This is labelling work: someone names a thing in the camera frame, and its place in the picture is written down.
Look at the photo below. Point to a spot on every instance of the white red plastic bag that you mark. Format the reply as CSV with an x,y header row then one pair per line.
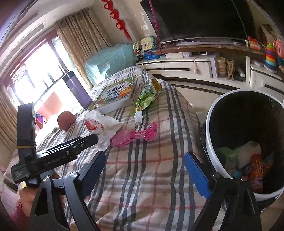
x,y
105,127

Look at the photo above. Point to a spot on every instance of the white blue wrapper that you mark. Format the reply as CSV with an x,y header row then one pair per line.
x,y
246,152

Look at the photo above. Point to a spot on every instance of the plaid tablecloth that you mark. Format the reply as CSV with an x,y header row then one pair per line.
x,y
145,184

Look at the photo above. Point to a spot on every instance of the teal covered appliance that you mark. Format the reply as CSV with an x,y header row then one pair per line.
x,y
109,61

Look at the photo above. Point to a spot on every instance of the red candy tube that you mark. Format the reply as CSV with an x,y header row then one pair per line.
x,y
256,174

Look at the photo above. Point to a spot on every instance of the black flat screen television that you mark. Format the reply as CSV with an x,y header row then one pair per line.
x,y
180,20

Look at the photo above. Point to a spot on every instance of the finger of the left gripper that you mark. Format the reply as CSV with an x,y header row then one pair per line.
x,y
68,149

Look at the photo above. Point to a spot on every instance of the rainbow stacking ring toy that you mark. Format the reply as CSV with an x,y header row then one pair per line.
x,y
270,59

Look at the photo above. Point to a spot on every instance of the pink hairbrush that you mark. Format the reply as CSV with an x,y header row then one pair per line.
x,y
125,137

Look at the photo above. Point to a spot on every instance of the green drink carton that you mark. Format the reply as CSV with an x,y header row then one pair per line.
x,y
228,158

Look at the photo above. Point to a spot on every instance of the red heart wall hanging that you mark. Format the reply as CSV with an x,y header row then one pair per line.
x,y
114,14

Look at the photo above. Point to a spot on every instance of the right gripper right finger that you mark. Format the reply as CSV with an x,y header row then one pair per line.
x,y
205,178

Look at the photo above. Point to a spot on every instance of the stacked round tins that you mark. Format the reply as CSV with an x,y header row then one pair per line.
x,y
221,65

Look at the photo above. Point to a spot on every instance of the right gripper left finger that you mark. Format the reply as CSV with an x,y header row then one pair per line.
x,y
80,184

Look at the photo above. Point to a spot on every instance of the small white bottle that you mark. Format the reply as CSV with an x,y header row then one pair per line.
x,y
138,117

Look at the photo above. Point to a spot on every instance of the toy cash register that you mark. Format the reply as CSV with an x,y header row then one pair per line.
x,y
149,44

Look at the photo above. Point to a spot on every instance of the white trash bin black liner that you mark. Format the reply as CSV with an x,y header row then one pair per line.
x,y
240,116

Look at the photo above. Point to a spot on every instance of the red toy telephone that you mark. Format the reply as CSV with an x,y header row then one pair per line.
x,y
253,44

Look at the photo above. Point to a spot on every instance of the beige curtain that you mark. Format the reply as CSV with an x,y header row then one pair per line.
x,y
82,38

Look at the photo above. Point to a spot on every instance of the children's picture book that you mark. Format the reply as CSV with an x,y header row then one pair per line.
x,y
117,95

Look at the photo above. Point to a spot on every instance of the red apple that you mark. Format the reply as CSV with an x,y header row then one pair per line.
x,y
65,120

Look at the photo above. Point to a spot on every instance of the green snack bag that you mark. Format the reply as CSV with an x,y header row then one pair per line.
x,y
149,93

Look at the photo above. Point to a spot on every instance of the purple thermos bottle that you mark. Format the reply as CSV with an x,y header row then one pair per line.
x,y
77,89

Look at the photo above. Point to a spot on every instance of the white tv cabinet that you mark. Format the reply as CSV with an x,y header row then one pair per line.
x,y
198,64

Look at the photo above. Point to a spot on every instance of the person's left hand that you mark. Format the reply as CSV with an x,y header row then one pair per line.
x,y
26,196

